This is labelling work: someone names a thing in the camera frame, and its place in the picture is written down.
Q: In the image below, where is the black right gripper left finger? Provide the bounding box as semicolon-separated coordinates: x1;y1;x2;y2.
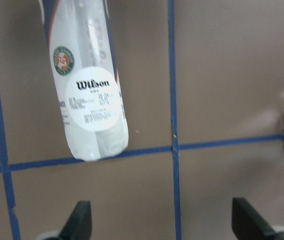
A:
58;200;92;240

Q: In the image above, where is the Wilson tennis ball can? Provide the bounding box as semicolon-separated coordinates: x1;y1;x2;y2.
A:
39;0;129;162

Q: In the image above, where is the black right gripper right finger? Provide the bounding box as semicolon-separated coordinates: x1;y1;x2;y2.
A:
231;197;284;240

